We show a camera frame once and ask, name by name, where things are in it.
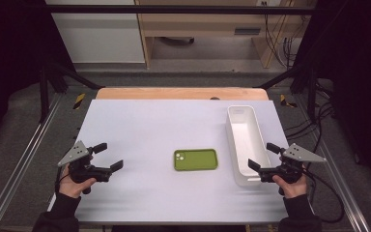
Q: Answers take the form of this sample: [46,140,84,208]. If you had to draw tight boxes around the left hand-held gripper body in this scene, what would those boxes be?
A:
[57,140,114,184]

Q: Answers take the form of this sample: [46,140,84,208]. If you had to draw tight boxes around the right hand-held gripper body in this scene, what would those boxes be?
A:
[259,142,327,184]

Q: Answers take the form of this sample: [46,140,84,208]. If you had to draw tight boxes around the green phone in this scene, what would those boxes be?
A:
[173,148,219,172]

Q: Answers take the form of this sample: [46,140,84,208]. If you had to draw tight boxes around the person's left hand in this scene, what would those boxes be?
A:
[58,163,97,199]

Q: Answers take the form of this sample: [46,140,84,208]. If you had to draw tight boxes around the person's right hand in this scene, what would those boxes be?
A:
[271,175,308,199]

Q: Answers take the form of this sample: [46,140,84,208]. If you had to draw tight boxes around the white plastic bin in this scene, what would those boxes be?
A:
[225,104,273,188]

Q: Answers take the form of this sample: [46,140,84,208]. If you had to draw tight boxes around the white table mat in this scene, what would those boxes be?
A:
[47,99,290,225]

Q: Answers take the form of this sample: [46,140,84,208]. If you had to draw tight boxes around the yellow black tape marker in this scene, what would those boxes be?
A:
[72,93,87,110]
[279,94,300,109]

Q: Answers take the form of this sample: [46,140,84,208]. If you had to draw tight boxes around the wooden table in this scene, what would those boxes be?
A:
[96,86,270,101]

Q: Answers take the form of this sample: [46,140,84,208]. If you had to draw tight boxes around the black curtain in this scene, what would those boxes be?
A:
[294,0,371,189]
[0,0,75,157]

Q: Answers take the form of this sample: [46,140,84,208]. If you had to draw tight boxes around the white cabinet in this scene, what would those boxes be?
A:
[44,0,146,64]

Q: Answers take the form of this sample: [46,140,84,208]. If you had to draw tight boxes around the wooden desk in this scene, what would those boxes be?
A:
[134,0,317,70]

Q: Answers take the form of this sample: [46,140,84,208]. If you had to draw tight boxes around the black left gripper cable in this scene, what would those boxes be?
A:
[54,173,71,195]

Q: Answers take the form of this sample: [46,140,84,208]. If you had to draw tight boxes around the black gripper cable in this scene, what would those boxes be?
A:
[54,173,71,195]
[302,168,346,224]

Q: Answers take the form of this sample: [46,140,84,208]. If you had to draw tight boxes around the black floor cable bundle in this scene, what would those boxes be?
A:
[284,81,336,141]

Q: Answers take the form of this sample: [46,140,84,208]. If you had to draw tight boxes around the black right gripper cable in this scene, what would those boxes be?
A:
[302,168,346,224]

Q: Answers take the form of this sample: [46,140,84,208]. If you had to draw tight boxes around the metal floor rail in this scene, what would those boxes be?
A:
[0,93,63,232]
[298,96,371,232]

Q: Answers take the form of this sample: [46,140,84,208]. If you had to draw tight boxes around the black frame stand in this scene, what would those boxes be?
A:
[253,63,319,123]
[39,62,104,124]

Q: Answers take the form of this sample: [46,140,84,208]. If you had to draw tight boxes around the hanging black cables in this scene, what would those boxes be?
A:
[262,1,303,70]

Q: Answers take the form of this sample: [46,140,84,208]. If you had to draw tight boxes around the black horizontal frame bar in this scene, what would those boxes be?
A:
[44,4,317,15]

